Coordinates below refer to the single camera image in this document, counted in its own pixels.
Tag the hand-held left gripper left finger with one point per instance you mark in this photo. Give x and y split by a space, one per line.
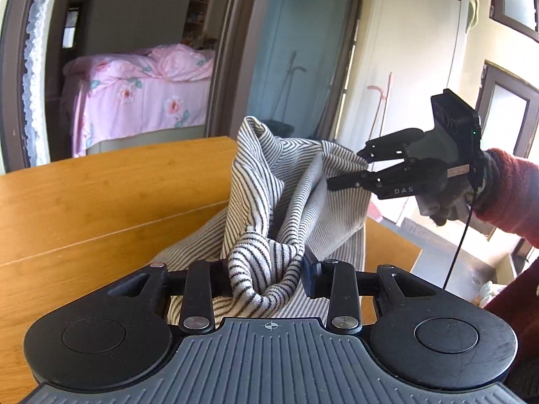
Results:
198 292

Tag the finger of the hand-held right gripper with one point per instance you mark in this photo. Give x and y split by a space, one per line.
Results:
389 145
396 179

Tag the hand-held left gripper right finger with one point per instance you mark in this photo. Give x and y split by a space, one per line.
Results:
312 280

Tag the black white striped garment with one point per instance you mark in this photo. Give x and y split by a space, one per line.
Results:
290 189

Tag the person's right forearm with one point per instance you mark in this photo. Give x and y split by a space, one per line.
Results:
513 195

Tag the person's right hand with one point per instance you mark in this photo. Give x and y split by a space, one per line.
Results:
446 204

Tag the pink hooked pole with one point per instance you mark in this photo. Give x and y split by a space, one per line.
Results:
381 101

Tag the large brown framed window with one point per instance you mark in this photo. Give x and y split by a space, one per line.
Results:
505 109

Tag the glass sliding door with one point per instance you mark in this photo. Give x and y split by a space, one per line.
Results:
299 50

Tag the small brown framed window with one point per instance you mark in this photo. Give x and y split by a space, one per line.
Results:
516 0

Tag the grey bed base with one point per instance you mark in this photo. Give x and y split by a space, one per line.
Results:
147 138

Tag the person's red sweater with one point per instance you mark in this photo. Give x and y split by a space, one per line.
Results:
520 324

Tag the pink floral blanket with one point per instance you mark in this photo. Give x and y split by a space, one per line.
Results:
139 92

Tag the white lace curtain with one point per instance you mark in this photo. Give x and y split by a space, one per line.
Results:
36 71

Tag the bedroom wall shelf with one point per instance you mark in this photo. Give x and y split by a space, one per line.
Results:
197 12

